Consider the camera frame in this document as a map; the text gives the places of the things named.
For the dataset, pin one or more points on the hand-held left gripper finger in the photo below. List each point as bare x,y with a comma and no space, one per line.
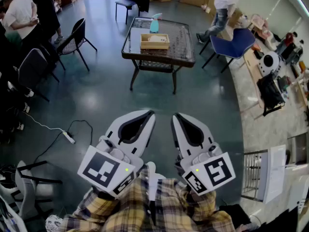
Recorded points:
113,132
144,141

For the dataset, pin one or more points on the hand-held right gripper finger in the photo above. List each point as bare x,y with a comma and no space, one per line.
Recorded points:
205,132
181,144

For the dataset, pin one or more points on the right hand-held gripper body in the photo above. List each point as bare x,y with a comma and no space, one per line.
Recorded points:
214,173

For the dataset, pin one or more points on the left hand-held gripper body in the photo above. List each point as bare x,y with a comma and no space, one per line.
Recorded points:
99,169

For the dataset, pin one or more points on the wooden tray box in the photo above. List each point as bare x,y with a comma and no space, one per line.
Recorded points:
154,45

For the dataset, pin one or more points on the pale plastic bag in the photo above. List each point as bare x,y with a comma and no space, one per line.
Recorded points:
157,39

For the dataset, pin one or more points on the person's left forearm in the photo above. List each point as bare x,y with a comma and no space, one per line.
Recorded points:
91,209

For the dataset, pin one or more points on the person's right forearm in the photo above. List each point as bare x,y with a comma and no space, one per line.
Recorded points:
212,209

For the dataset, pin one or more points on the narrow cardboard box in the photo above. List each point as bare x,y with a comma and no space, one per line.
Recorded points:
212,0

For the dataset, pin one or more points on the white undershirt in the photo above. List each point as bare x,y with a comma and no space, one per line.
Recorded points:
153,182

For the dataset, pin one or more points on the white power strip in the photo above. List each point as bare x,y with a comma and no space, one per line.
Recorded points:
68,137

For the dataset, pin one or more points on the yellow plaid shirt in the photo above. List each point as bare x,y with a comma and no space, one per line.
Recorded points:
135,202

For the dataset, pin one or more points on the black bag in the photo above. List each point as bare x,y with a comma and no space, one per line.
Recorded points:
270,93

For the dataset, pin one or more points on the grey folding chair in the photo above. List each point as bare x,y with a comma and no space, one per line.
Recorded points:
24,190

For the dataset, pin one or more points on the wooden bench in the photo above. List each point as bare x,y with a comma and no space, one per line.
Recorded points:
252,66

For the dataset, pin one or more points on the white round-window appliance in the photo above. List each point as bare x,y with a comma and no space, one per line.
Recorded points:
262,68

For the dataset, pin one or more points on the glass-top rattan table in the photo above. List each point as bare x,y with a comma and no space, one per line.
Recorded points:
181,47

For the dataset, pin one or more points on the blue plastic chair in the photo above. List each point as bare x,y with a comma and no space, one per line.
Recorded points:
231,45

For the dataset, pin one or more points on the black mesh chair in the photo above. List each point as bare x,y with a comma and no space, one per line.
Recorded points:
72,40

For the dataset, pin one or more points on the teal spray bottle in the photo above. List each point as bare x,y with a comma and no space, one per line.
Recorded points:
154,25

